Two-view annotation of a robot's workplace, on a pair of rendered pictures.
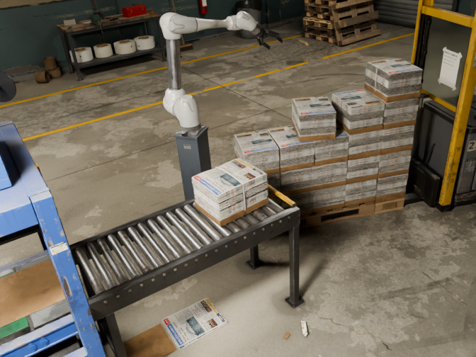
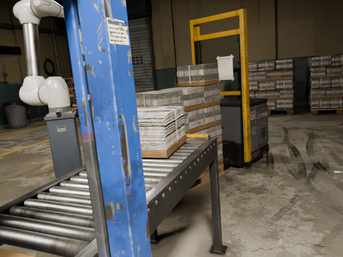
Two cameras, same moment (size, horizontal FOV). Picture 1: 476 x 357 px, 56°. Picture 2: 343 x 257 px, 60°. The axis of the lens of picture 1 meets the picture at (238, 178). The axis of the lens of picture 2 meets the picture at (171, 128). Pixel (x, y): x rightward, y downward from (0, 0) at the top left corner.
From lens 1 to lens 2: 178 cm
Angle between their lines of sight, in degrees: 39
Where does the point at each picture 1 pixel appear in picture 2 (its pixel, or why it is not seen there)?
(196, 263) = (175, 189)
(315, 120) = (166, 98)
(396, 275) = (266, 204)
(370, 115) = (197, 95)
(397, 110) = (210, 92)
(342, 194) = not seen: hidden behind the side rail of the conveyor
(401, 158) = (217, 130)
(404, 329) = (314, 230)
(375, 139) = (202, 115)
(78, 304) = (137, 202)
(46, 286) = not seen: outside the picture
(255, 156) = not seen: hidden behind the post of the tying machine
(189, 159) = (64, 143)
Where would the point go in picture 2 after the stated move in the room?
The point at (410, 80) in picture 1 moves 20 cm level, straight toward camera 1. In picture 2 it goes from (213, 70) to (220, 70)
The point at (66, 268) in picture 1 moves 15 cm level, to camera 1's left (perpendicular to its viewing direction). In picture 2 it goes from (126, 94) to (37, 106)
